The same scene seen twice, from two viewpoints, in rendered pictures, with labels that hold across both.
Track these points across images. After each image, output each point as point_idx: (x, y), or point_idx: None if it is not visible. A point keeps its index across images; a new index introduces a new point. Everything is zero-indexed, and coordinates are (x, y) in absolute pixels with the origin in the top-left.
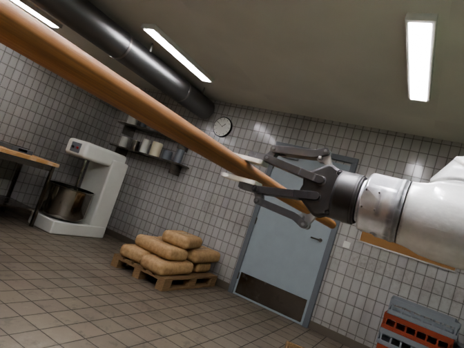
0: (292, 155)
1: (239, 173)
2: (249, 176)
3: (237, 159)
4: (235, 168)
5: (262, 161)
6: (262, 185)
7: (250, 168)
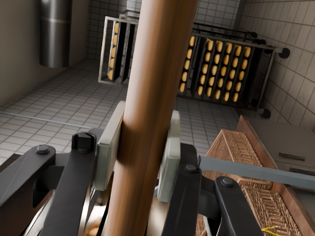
0: (14, 224)
1: (152, 181)
2: (155, 141)
3: (117, 215)
4: (140, 215)
5: (95, 189)
6: (183, 28)
7: (133, 153)
